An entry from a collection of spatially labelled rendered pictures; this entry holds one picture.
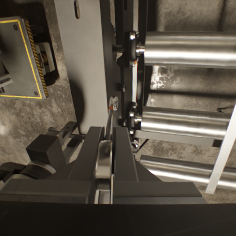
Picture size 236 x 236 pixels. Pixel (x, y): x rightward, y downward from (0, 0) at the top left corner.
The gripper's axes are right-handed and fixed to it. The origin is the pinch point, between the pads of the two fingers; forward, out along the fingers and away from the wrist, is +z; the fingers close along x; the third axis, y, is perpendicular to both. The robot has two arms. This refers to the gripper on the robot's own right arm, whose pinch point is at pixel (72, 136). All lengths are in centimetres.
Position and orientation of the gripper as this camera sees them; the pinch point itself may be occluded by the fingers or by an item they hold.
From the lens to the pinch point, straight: 47.9
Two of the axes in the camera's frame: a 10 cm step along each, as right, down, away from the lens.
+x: -0.3, -8.5, -5.2
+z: 2.4, -5.2, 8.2
